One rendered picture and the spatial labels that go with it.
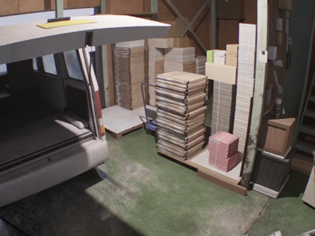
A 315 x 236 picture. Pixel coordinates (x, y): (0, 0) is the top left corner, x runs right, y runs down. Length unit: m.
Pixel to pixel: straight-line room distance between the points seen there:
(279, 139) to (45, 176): 2.32
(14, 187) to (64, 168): 0.57
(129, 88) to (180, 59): 1.08
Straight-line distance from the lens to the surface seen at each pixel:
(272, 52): 2.39
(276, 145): 2.60
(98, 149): 2.71
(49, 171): 2.49
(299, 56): 3.16
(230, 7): 6.87
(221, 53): 3.07
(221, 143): 2.88
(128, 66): 4.62
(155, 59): 4.78
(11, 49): 1.11
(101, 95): 5.05
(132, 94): 4.74
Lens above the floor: 1.77
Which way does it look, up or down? 22 degrees down
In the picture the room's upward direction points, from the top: 1 degrees counter-clockwise
